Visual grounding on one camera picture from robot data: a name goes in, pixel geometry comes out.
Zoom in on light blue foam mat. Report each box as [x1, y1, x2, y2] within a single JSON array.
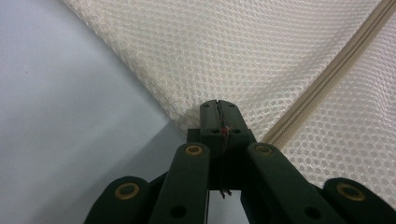
[[0, 0, 250, 224]]

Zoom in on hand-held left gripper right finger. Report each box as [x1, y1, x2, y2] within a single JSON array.
[[218, 99, 258, 191]]

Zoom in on white mesh laundry bag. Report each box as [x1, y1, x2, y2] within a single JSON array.
[[61, 0, 396, 210]]

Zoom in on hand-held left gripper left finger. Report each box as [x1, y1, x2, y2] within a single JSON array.
[[187, 99, 226, 191]]

